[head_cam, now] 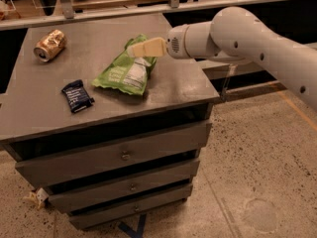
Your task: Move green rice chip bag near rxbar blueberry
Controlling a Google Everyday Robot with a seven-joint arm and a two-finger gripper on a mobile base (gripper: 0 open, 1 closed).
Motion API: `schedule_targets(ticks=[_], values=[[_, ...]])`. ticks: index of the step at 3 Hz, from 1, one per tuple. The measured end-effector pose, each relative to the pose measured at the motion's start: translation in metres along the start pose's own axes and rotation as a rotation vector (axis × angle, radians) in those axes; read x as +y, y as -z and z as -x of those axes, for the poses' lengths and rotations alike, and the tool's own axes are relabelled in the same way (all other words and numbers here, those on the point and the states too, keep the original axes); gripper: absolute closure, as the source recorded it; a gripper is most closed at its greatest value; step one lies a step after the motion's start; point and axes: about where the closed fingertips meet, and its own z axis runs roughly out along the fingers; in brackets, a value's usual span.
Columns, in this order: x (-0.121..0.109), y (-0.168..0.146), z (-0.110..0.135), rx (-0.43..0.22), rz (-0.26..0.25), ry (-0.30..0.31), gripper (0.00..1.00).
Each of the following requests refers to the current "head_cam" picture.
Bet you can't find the middle grey drawer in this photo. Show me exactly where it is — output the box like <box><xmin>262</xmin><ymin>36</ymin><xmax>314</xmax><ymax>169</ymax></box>
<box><xmin>49</xmin><ymin>158</ymin><xmax>200</xmax><ymax>213</ymax></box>

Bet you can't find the green rice chip bag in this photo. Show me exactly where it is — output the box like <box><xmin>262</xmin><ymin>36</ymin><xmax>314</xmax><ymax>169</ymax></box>
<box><xmin>92</xmin><ymin>34</ymin><xmax>157</xmax><ymax>96</ymax></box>

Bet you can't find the crumpled paper scrap on floor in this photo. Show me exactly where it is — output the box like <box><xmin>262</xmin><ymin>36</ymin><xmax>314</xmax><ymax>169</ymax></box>
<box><xmin>24</xmin><ymin>187</ymin><xmax>49</xmax><ymax>210</ymax></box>

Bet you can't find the grey metal railing frame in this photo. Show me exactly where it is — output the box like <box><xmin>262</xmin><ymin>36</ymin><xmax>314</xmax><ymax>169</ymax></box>
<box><xmin>0</xmin><ymin>0</ymin><xmax>317</xmax><ymax>104</ymax></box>

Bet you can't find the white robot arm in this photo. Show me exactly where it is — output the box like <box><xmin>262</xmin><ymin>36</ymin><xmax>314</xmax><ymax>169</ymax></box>
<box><xmin>127</xmin><ymin>7</ymin><xmax>317</xmax><ymax>110</ymax></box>

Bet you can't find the bottom grey drawer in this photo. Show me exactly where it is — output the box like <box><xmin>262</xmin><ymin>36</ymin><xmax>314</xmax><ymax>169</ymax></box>
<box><xmin>69</xmin><ymin>183</ymin><xmax>192</xmax><ymax>229</ymax></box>

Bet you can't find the blue rxbar wrapper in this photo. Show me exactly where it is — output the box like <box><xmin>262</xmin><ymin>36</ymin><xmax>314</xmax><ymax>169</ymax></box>
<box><xmin>61</xmin><ymin>79</ymin><xmax>94</xmax><ymax>113</ymax></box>

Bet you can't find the grey drawer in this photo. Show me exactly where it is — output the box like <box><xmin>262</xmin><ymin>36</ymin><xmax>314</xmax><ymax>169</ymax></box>
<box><xmin>49</xmin><ymin>158</ymin><xmax>200</xmax><ymax>213</ymax></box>
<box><xmin>69</xmin><ymin>183</ymin><xmax>192</xmax><ymax>229</ymax></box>
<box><xmin>16</xmin><ymin>120</ymin><xmax>211</xmax><ymax>187</ymax></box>

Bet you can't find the top grey drawer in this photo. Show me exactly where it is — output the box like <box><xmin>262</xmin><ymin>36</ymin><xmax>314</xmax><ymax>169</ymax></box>
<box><xmin>16</xmin><ymin>120</ymin><xmax>211</xmax><ymax>187</ymax></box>

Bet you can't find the grey drawer cabinet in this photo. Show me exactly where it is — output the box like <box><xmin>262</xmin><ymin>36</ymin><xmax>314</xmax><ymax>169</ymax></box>
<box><xmin>0</xmin><ymin>14</ymin><xmax>217</xmax><ymax>218</ymax></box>

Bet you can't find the crushed gold soda can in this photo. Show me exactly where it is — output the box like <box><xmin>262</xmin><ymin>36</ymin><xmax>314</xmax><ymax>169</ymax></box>
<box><xmin>34</xmin><ymin>30</ymin><xmax>67</xmax><ymax>62</ymax></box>

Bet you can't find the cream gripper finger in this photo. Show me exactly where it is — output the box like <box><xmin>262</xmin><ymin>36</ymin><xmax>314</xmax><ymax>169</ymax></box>
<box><xmin>127</xmin><ymin>43</ymin><xmax>145</xmax><ymax>58</ymax></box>

